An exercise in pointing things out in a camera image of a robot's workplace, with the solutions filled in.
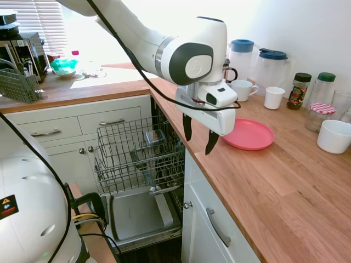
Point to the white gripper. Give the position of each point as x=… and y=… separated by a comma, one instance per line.
x=216, y=120

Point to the pink plastic plate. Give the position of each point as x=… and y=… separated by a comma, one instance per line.
x=252, y=134

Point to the open dishwasher door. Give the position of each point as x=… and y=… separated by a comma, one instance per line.
x=137, y=216

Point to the clear square container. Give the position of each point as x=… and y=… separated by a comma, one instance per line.
x=155, y=137

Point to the glass French press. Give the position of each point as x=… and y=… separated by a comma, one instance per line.
x=230, y=72

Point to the round metal cabinet knob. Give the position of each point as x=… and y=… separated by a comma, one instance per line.
x=187, y=205
x=81, y=150
x=90, y=149

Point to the white ribbed cup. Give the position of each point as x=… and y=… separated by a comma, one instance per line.
x=273, y=98

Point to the clear pitcher light blue lid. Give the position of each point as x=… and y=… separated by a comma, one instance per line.
x=241, y=59

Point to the clear pitcher dark blue lid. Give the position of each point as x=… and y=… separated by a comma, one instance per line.
x=271, y=71

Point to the spice jar black lid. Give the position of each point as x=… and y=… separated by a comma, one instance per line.
x=298, y=94

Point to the glass jar red checkered lid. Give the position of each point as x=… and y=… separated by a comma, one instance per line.
x=318, y=117

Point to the clear glass dish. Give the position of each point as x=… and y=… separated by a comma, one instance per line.
x=93, y=73

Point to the black C-clamp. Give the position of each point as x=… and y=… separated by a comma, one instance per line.
x=96, y=204

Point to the clear jar green lid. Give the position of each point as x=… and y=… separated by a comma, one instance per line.
x=323, y=91

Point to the white ceramic bowl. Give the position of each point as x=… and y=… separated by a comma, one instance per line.
x=333, y=137

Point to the tall clear drinking glass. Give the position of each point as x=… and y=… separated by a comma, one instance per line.
x=342, y=101

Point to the pink capped bottle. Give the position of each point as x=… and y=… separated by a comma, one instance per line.
x=75, y=54

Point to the container with green lid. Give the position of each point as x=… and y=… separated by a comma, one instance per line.
x=64, y=65

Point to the wooden robot mounting board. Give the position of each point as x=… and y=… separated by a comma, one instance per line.
x=94, y=246

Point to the grey plastic cutlery basket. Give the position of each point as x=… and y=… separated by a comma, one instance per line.
x=19, y=87

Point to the black countertop appliance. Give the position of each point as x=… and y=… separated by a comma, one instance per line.
x=30, y=54

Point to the window blinds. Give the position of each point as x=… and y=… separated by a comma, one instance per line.
x=41, y=19

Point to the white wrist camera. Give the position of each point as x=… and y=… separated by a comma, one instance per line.
x=222, y=96

